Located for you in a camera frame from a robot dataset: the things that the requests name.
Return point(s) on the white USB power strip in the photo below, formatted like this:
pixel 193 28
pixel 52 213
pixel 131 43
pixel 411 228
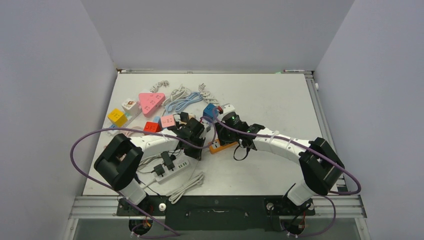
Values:
pixel 180 166

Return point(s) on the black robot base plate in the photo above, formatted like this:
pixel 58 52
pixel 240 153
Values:
pixel 227 212

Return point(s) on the red cube socket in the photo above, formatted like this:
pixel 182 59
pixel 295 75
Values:
pixel 152 127

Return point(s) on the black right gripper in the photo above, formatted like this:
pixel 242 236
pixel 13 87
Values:
pixel 225 138

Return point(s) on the pink triangular power strip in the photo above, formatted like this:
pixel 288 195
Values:
pixel 150 102

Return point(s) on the pink cube socket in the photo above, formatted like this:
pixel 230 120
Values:
pixel 167 121

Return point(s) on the orange power strip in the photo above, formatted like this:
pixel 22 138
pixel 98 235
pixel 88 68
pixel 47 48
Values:
pixel 216 146

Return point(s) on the white flat power strip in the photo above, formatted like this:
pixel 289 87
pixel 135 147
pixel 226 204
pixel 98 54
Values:
pixel 108 124

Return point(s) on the black plug adapter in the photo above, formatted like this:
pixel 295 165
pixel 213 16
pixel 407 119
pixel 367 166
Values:
pixel 159 170

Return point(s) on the blue cube socket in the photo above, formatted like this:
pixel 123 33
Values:
pixel 210 111

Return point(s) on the white picture cube socket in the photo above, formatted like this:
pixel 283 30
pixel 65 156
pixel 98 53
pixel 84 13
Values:
pixel 131 107

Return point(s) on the yellow cube socket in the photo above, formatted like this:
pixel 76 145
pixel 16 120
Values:
pixel 117 117

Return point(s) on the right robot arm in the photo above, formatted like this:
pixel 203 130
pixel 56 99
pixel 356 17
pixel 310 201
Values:
pixel 320 165

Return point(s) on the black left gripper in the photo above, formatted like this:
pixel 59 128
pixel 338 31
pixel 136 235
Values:
pixel 196 154

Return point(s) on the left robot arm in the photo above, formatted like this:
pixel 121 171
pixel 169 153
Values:
pixel 119 162

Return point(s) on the black power adapter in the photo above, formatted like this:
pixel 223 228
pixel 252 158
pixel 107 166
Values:
pixel 168 160

